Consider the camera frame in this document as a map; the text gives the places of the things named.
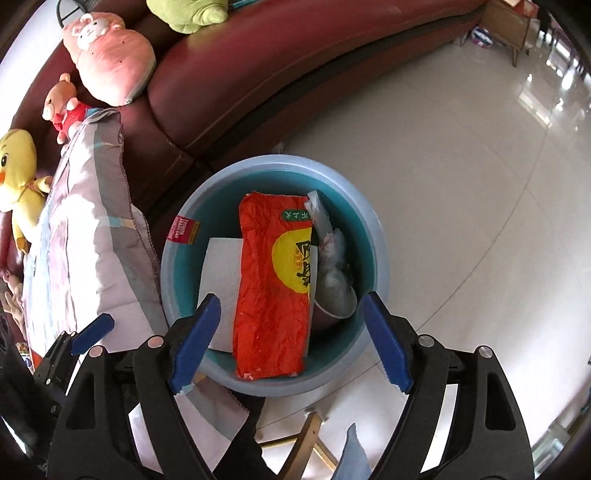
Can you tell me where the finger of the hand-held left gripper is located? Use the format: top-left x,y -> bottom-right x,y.
32,313 -> 115,407

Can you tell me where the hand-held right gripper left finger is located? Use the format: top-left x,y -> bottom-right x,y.
46,293 -> 222,480

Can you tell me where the dark red leather sofa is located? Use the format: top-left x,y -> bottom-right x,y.
0,0 -> 490,352

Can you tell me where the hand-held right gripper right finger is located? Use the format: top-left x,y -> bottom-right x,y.
359,291 -> 536,480

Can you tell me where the yellow chick plush toy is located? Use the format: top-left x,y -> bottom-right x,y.
0,129 -> 54,252

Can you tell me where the brown bear plush toy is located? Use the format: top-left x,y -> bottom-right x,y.
42,73 -> 95,145

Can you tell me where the wooden stool frame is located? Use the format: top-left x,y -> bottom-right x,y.
259,408 -> 340,480

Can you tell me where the red yellow snack packet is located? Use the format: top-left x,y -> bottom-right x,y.
232,191 -> 319,381

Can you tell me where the wooden cabinet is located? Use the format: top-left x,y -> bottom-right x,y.
480,0 -> 541,68

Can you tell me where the beige plush toy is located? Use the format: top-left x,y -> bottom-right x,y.
0,272 -> 26,333

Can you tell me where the pink grey blanket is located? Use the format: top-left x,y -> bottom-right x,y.
22,108 -> 266,480

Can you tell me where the blue plastic bin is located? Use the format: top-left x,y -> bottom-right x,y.
159,154 -> 389,398

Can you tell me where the clear plastic bag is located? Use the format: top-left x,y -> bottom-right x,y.
305,189 -> 358,315

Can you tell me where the light blue cloth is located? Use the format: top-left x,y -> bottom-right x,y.
332,422 -> 375,480

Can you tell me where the green dinosaur plush toy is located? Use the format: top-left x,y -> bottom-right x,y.
147,0 -> 229,34

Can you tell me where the pink plush toy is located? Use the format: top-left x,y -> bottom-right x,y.
62,13 -> 157,107

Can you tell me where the white paper towel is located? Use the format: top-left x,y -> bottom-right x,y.
196,237 -> 319,354

